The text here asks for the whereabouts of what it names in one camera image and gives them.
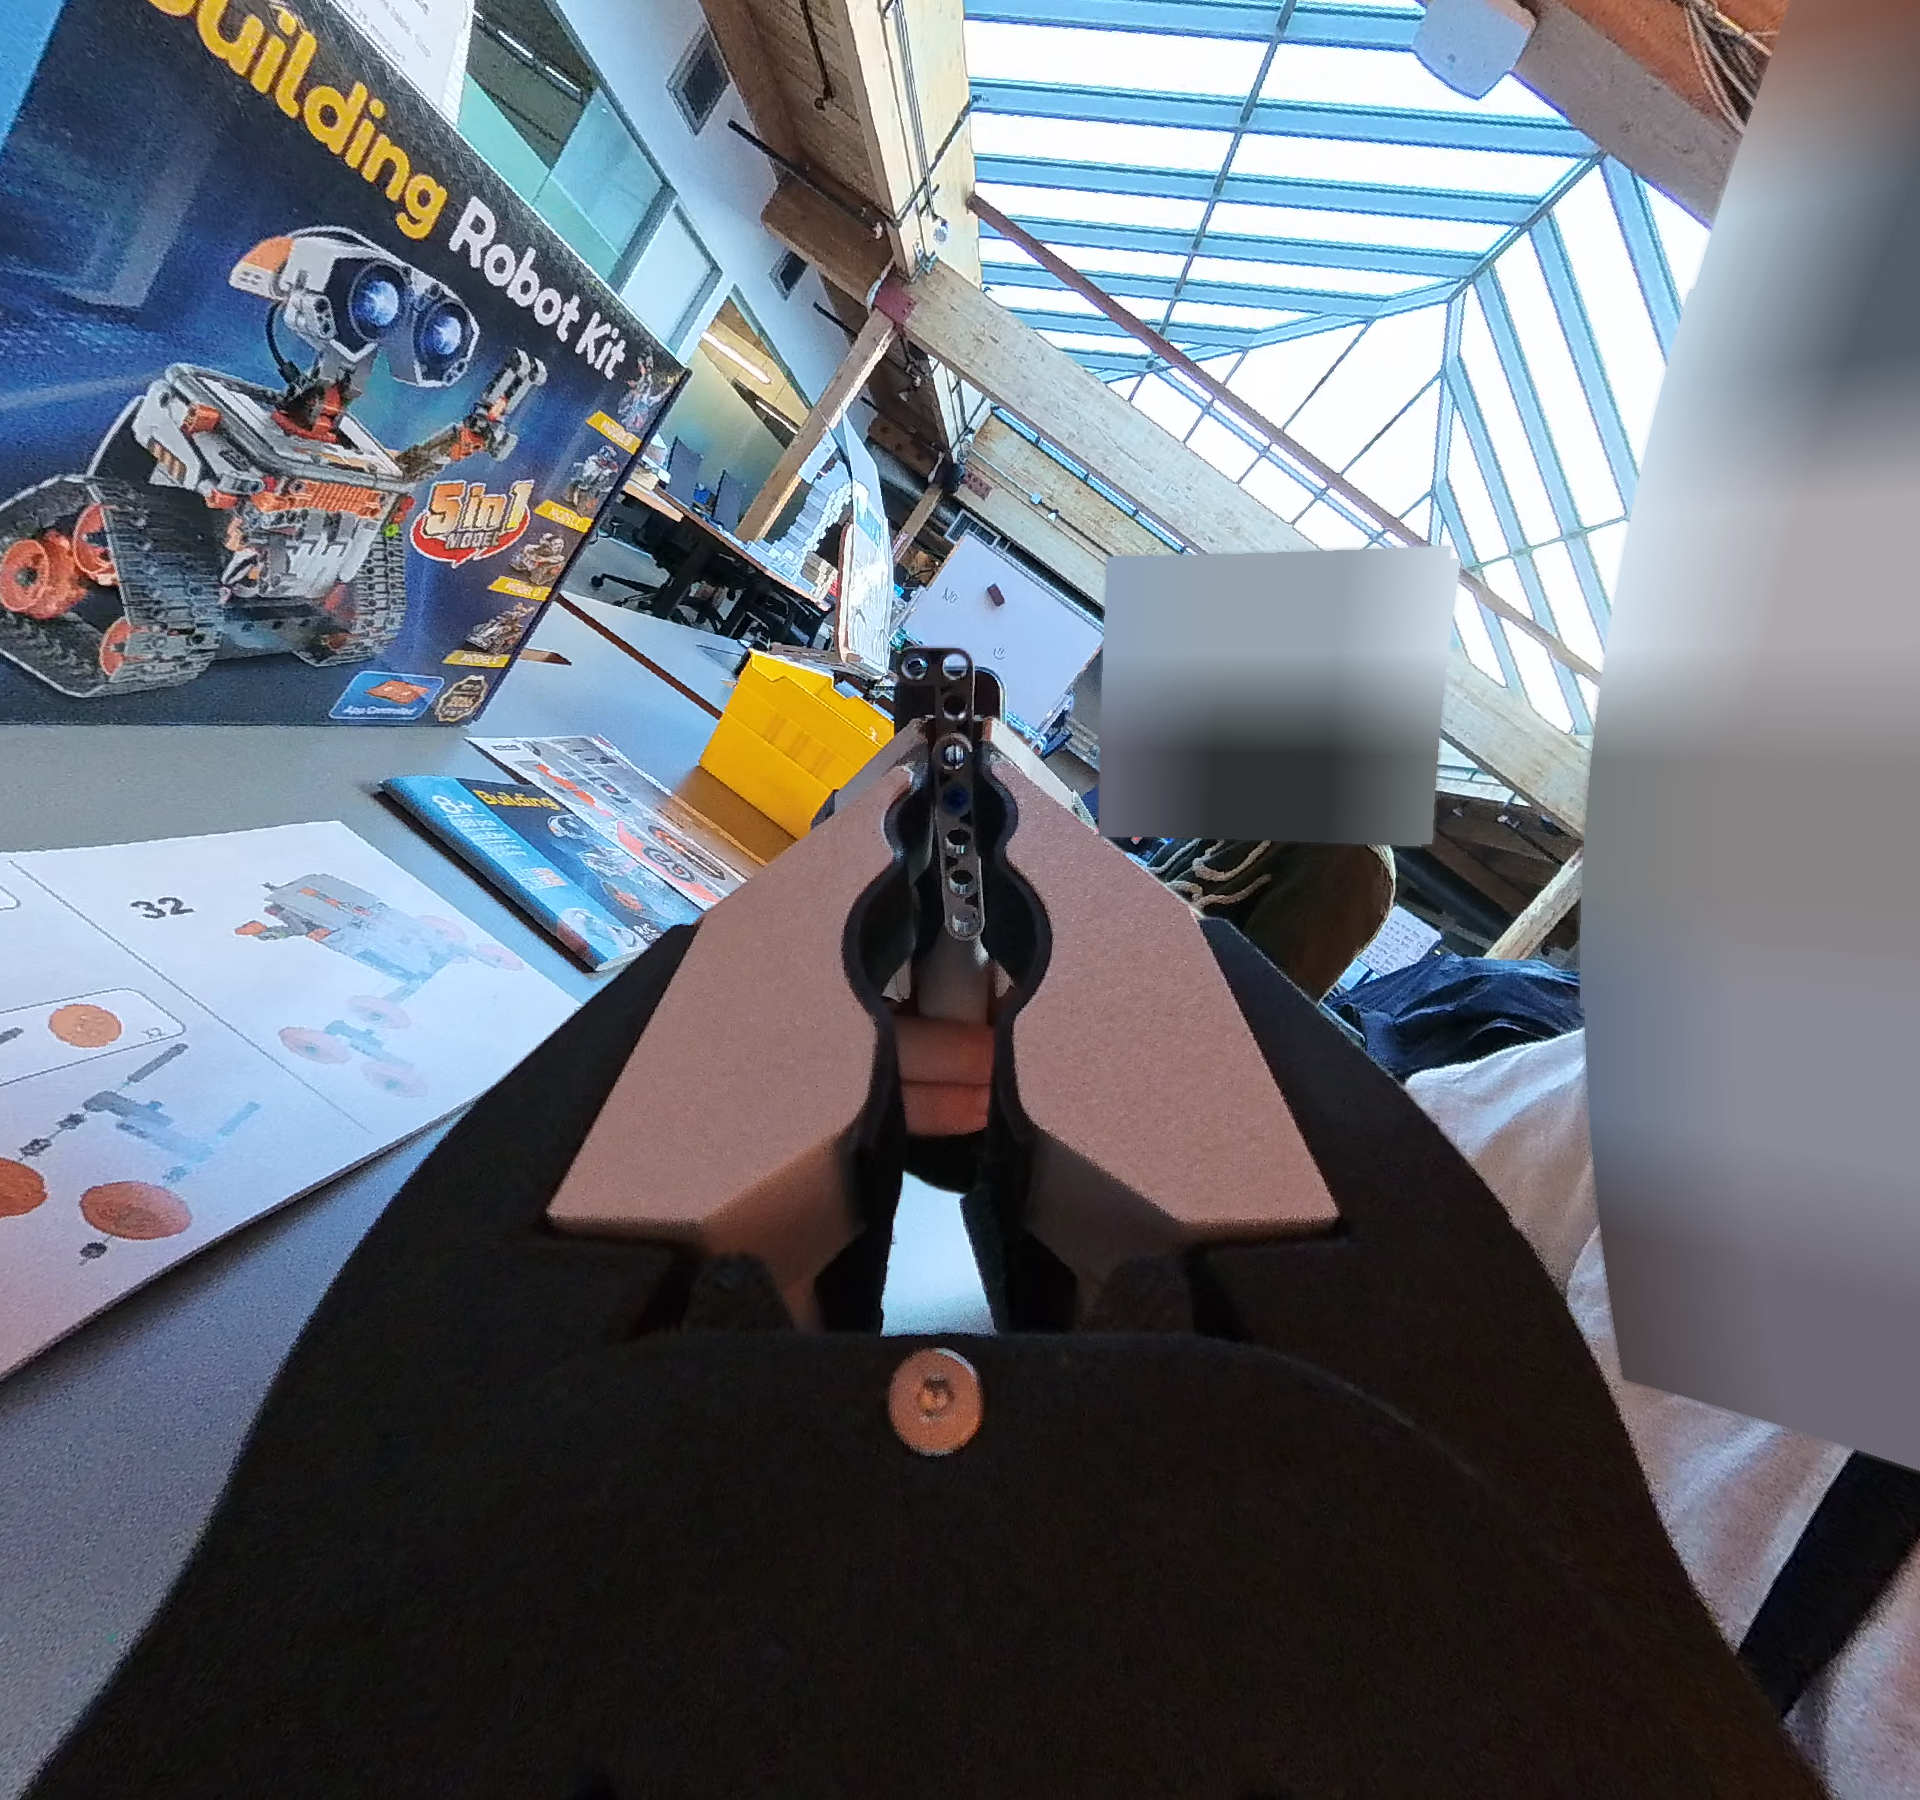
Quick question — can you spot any grey straight building beam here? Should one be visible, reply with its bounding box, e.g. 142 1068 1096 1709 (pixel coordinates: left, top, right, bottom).
927 724 995 945

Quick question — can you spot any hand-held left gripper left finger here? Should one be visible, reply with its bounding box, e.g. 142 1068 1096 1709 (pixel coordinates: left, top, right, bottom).
544 766 920 1335

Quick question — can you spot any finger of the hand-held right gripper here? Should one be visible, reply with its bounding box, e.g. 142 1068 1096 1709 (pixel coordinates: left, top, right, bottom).
988 714 1093 829
814 724 915 837

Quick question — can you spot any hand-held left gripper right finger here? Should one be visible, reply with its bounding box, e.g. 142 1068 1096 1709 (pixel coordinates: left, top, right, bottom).
978 764 1345 1335

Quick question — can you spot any glass skylight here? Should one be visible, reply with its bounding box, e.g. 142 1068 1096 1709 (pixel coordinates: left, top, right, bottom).
953 0 1715 740

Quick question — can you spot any yellow storage bin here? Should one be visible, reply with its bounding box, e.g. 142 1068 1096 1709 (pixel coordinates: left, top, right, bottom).
698 649 897 852

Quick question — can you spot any black strap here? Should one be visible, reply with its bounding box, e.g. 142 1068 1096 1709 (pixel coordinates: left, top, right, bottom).
1729 1446 1920 1722

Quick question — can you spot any blue robot kit box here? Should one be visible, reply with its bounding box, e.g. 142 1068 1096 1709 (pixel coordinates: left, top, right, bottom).
0 0 693 732

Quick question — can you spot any white sticker sheet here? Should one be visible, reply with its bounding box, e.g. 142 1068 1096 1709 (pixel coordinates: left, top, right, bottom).
465 732 786 922

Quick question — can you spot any blue building manual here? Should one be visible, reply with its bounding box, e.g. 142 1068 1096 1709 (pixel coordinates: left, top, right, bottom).
377 774 710 974

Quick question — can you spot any person's right hand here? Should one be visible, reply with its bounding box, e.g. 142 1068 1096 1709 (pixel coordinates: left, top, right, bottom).
897 1020 1004 1146

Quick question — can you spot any white whiteboard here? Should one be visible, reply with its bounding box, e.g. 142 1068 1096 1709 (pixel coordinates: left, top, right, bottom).
897 530 1108 740

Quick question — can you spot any open white instruction booklet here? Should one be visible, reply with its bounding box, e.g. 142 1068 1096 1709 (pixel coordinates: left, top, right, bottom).
0 820 581 1385

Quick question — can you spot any grey desk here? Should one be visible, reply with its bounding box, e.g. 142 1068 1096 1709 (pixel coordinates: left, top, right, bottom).
0 593 901 1696

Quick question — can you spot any white ceiling box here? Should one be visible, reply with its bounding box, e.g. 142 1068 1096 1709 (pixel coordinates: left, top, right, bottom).
1412 0 1541 102

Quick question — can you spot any background office desk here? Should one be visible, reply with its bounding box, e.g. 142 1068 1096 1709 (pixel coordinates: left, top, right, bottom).
612 471 846 636

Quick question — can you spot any tilted board stand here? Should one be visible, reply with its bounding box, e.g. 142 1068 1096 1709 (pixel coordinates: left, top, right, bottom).
829 420 906 679

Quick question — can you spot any dark navy bag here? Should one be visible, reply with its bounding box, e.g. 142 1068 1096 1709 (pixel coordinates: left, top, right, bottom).
1323 951 1587 1086

